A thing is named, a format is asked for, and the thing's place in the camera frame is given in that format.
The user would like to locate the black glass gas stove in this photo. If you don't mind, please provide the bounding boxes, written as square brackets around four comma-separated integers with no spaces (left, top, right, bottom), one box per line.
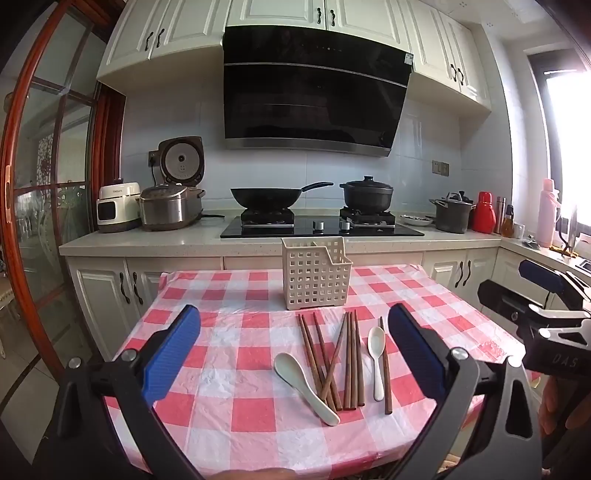
[220,208,424,239]

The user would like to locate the red thermos jug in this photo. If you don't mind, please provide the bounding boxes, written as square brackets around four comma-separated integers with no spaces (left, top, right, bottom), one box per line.
[471,191,497,234]

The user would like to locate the grey stockpot with lid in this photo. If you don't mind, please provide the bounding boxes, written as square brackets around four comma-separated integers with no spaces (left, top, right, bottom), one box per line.
[429,190,476,234]

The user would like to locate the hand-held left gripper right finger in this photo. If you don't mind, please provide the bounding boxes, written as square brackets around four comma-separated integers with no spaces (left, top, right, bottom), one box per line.
[387,302,543,480]

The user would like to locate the white small kitchen appliance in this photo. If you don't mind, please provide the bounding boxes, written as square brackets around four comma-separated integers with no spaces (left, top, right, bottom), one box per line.
[97,181,141,234]

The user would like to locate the pink water bottle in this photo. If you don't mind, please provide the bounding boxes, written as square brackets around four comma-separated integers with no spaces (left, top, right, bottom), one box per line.
[538,178,560,248]

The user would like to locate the bright window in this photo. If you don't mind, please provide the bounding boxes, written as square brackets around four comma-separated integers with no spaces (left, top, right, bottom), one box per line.
[529,48,591,222]

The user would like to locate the black wok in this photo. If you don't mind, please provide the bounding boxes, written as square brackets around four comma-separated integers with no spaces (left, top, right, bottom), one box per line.
[230,181,334,210]

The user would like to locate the person's right hand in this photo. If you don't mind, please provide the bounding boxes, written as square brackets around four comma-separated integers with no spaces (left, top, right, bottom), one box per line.
[538,373,591,468]

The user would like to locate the white ceramic spoon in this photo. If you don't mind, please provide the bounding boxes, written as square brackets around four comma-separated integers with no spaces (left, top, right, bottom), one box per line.
[274,353,341,426]
[368,327,387,401]

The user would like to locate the steel rice cooker open lid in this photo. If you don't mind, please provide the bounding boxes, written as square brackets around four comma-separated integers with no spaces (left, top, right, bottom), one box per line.
[140,136,206,232]

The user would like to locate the black range hood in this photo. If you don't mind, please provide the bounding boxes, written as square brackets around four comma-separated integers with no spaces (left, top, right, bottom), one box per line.
[222,25,415,158]

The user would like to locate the red white checked tablecloth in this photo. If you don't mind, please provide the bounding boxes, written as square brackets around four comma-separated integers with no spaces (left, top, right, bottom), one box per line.
[104,263,541,480]

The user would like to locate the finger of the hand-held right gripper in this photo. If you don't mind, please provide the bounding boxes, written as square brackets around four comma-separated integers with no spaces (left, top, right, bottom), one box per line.
[478,279,551,334]
[518,259,591,311]

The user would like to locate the black lidded cooking pot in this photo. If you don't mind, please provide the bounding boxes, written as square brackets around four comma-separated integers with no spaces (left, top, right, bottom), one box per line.
[339,175,394,210]

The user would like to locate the white upper kitchen cabinets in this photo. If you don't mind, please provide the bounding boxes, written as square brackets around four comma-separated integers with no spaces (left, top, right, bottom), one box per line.
[96,0,492,116]

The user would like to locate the beige plastic utensil basket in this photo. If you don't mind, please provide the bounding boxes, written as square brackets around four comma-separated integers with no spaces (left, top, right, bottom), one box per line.
[281,236,354,311]

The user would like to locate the person's left hand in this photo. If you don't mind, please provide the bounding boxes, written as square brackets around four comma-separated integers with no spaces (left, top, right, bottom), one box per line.
[217,469,301,480]

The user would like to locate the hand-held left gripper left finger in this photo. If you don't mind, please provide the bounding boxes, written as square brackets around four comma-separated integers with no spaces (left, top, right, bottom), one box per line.
[44,304,204,480]

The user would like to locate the red wooden glass door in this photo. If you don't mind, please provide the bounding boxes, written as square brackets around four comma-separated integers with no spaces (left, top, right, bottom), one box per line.
[0,0,127,384]

